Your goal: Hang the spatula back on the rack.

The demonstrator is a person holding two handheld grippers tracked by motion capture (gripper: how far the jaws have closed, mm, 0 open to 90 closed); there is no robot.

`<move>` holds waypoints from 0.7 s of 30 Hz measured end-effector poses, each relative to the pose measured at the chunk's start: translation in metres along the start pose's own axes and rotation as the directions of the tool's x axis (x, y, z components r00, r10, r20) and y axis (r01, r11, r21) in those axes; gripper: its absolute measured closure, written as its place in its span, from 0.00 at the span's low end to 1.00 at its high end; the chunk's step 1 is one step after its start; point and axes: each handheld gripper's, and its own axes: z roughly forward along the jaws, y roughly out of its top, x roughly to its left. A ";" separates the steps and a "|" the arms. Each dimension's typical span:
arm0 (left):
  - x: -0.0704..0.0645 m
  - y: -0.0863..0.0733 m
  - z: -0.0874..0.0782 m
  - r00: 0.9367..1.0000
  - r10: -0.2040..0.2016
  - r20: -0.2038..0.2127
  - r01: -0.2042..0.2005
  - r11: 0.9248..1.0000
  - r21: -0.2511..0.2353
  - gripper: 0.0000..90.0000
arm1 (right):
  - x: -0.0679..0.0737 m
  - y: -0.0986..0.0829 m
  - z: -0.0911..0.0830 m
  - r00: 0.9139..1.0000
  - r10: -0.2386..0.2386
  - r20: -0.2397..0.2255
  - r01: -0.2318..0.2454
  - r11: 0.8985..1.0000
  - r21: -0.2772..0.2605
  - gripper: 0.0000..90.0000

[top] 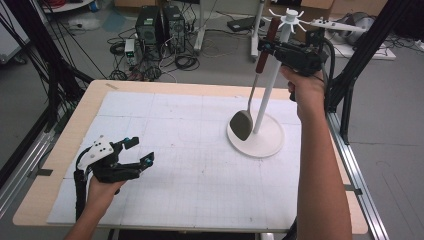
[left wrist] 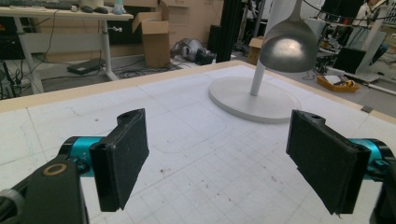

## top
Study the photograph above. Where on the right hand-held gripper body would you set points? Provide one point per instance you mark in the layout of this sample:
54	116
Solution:
300	56

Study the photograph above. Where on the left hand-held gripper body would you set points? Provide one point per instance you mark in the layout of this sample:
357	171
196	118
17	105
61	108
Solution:
96	151

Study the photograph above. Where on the white hook rack stand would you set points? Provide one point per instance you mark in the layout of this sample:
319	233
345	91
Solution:
266	140

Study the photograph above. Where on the person's right hand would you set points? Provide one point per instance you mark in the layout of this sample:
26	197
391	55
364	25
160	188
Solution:
306	90

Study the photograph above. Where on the person's left hand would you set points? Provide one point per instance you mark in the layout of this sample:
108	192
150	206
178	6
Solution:
103	193

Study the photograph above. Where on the white stand leg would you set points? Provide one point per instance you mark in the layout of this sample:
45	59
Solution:
256	26
200	30

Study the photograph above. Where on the flat black device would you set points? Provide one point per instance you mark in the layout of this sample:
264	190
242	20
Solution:
243	23

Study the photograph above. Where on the white grid mat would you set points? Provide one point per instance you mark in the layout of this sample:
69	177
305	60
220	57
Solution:
186	173

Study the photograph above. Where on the cardboard box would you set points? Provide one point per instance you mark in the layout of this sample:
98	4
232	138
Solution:
316	10

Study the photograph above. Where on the grey bag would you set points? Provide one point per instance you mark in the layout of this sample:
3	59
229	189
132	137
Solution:
363	38

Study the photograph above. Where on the white floor board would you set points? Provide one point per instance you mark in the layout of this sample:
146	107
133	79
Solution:
366	53

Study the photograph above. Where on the small grey power supply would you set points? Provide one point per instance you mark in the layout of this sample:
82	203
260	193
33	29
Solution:
130	50

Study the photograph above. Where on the black computer tower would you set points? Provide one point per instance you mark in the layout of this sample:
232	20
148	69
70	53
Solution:
174	28
148	26

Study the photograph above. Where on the black metal frame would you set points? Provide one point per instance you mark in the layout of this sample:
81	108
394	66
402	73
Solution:
50	66
360	56

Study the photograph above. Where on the aluminium rail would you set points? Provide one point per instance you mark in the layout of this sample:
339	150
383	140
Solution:
360	180
23	173

